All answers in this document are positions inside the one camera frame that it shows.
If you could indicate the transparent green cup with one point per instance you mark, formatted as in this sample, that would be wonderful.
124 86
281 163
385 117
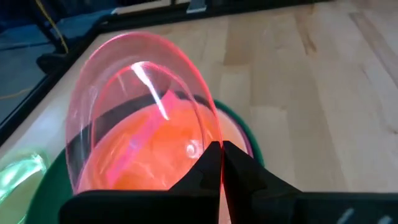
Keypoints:
18 177

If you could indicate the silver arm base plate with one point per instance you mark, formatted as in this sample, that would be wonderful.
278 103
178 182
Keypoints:
196 6

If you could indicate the black aluminium frame rail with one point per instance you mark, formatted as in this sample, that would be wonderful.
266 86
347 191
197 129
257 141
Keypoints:
149 18
46 93

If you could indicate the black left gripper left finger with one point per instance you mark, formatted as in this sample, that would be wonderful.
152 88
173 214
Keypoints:
161 207

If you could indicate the black stand foot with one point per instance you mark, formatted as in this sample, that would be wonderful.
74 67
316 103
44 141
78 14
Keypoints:
53 62

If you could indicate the orange plastic plate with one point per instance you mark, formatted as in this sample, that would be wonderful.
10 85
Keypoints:
149 155

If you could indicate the green plastic plate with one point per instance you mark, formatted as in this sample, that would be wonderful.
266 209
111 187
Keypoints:
49 189

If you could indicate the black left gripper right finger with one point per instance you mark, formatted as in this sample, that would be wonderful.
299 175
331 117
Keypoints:
267 202

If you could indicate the clear pink plastic plate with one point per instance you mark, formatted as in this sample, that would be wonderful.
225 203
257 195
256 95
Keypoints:
124 62

